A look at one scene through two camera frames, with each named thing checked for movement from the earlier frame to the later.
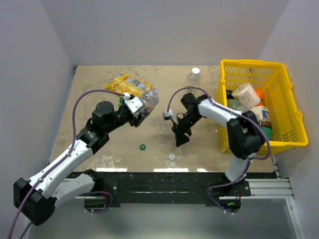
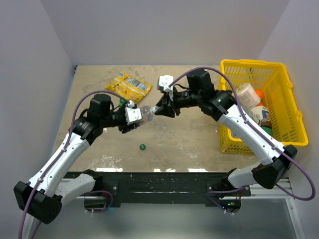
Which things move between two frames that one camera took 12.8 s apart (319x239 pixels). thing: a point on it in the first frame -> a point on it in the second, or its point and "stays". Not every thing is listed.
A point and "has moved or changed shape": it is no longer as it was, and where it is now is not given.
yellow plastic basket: x=272 y=78 stays
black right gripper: x=179 y=131 -> x=171 y=106
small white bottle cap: x=171 y=157 -> x=153 y=109
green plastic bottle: x=121 y=100 stays
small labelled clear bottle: x=150 y=100 has moved or changed shape
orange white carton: x=262 y=112 stays
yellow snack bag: x=127 y=83 stays
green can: x=268 y=132 stays
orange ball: x=260 y=93 stays
